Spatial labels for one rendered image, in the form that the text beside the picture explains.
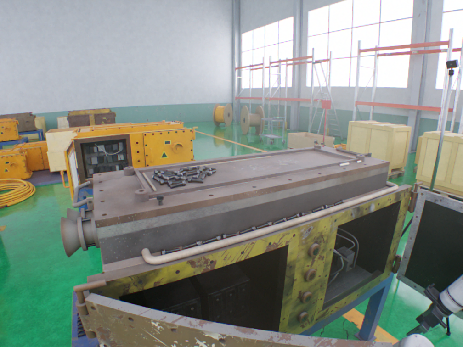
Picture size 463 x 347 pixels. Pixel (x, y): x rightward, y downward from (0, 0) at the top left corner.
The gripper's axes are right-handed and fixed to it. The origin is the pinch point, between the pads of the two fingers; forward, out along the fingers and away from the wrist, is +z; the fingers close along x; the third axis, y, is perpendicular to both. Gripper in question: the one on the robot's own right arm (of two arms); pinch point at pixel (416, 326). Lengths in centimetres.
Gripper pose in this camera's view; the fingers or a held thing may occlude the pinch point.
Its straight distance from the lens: 134.2
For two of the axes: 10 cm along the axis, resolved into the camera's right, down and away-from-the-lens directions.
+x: 7.8, -0.7, 6.2
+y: 5.3, 6.0, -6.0
